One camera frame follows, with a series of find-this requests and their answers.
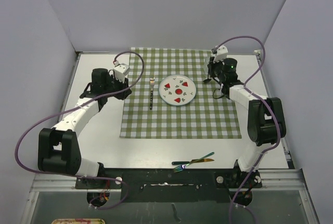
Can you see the green handled knife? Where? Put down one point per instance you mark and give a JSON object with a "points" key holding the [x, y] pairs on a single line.
{"points": [[192, 161]]}

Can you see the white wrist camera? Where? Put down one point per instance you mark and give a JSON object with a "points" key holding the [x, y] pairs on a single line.
{"points": [[120, 71], [219, 53]]}

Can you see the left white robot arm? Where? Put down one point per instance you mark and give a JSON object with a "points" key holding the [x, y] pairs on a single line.
{"points": [[59, 150]]}

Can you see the black spoon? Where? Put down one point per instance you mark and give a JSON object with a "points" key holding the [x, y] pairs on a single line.
{"points": [[207, 69]]}

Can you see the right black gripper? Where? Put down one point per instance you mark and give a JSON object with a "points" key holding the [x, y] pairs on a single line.
{"points": [[212, 65]]}

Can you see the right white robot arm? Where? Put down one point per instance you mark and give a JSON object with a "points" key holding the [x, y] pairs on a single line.
{"points": [[265, 117]]}

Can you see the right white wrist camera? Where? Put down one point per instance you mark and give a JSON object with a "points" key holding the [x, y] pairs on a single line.
{"points": [[219, 53]]}

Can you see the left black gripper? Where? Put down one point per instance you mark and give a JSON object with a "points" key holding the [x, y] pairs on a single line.
{"points": [[122, 86]]}

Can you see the green white checkered tablecloth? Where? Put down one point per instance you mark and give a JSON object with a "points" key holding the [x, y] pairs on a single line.
{"points": [[208, 116]]}

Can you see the silver fork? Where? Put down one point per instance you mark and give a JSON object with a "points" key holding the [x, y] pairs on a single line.
{"points": [[152, 83]]}

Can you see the white plate with strawberries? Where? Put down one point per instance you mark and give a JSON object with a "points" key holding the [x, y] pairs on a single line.
{"points": [[177, 90]]}

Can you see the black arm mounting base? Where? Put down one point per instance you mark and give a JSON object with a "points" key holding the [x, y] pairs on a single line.
{"points": [[164, 185]]}

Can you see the iridescent rainbow fork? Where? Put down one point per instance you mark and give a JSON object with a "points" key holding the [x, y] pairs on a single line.
{"points": [[182, 165]]}

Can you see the yellow rimmed tray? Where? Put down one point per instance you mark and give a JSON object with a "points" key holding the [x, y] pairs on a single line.
{"points": [[78, 221]]}

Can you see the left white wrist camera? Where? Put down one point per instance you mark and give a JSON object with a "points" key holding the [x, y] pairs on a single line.
{"points": [[120, 71]]}

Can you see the clear drinking glass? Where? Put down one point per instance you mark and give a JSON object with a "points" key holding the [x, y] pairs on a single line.
{"points": [[206, 61]]}

